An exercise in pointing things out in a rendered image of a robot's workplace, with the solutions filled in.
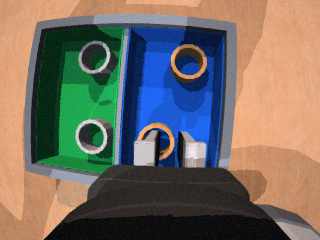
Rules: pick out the green and blue divided bin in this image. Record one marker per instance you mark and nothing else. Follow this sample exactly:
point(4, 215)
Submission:
point(60, 96)

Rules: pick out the grey round turntable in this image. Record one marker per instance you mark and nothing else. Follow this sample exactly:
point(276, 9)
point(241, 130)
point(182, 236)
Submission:
point(291, 223)

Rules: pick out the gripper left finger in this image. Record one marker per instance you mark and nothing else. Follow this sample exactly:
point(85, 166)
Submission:
point(147, 152)

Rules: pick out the grey metal sleeve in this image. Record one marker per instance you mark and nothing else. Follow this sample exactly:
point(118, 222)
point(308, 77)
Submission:
point(83, 140)
point(87, 53)

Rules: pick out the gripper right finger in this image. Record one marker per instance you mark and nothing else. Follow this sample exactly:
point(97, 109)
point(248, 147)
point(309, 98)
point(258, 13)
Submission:
point(189, 152)

